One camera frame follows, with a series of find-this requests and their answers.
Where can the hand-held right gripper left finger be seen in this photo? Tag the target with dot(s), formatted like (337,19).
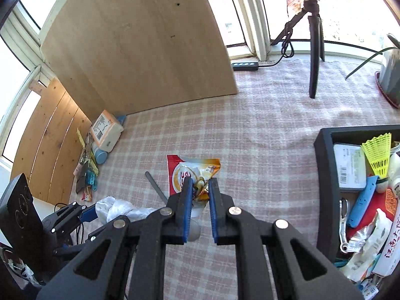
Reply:
(187,206)

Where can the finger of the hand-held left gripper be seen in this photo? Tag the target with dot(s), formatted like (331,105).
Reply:
(89,214)
(78,243)

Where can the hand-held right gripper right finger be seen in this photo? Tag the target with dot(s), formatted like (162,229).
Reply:
(213,206)

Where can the white plastic bag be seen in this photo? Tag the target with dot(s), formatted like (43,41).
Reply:
(115,207)

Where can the red orange packet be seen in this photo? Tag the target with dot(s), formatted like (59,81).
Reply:
(181,175)

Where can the light blue ringed clothespin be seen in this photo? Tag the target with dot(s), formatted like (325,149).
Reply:
(91,176)

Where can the black storage box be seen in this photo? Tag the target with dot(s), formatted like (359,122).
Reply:
(325,193)

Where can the silver metal clip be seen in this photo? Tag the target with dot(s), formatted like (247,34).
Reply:
(343,225)

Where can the white printed packet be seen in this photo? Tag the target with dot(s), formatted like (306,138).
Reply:
(359,265)

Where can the yellow shuttlecock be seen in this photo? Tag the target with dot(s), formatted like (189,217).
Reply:
(378,153)

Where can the small red white packet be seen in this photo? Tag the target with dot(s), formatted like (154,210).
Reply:
(87,193)

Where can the clear plastic cup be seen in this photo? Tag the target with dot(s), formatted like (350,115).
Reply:
(195,228)

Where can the grey flat stick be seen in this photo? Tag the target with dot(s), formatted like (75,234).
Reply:
(154,184)

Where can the pink white tube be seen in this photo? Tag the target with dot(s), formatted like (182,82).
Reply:
(79,169)

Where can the light blue round container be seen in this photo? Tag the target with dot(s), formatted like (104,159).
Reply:
(101,155)

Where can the yellow stick packet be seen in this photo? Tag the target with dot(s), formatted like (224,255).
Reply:
(81,137)

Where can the slatted wooden panel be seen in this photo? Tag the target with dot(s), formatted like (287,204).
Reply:
(47,137)

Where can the orange white tissue pack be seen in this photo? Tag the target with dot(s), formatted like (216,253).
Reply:
(104,129)

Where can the white labelled plastic case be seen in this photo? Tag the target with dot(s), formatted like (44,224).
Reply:
(350,162)

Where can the black power strip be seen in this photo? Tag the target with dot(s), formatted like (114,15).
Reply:
(245,66)

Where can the long blue plastic case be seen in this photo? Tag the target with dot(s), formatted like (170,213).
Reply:
(362,200)

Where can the red fabric pouch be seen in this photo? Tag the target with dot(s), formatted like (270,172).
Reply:
(372,215)

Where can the black tripod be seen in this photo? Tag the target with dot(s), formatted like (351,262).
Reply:
(314,68)

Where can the large upright wooden board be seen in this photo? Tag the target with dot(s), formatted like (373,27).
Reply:
(134,43)

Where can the colourful cards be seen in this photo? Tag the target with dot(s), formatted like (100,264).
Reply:
(368,290)

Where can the white printed carton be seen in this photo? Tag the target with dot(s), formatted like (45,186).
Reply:
(390,250)

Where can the white plastic bottle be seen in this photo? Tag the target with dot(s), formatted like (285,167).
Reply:
(394,175)

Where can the potted plant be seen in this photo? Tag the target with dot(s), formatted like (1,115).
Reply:
(389,75)

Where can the pink patterned tag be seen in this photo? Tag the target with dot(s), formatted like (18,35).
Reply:
(295,0)

